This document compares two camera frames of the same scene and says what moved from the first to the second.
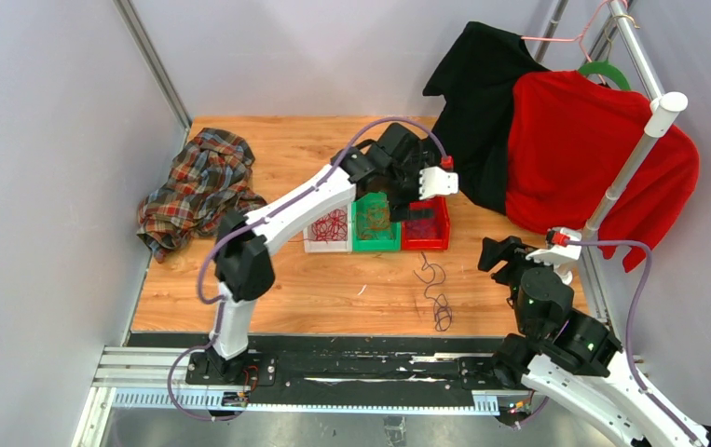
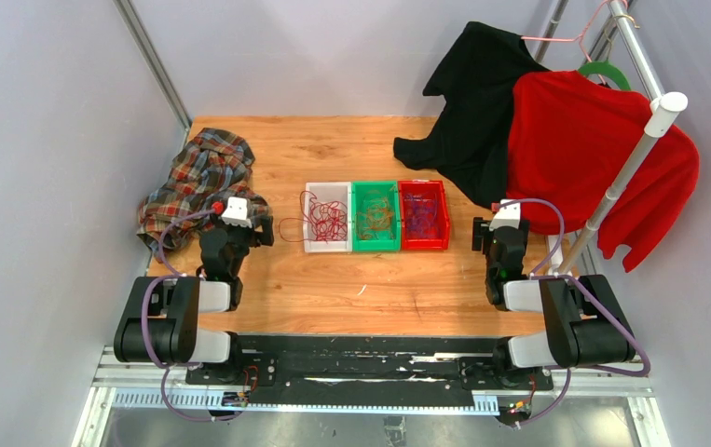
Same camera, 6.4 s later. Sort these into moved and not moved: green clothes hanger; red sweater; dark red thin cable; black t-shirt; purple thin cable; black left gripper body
Moved: black left gripper body; purple thin cable
Not moved: red sweater; green clothes hanger; black t-shirt; dark red thin cable
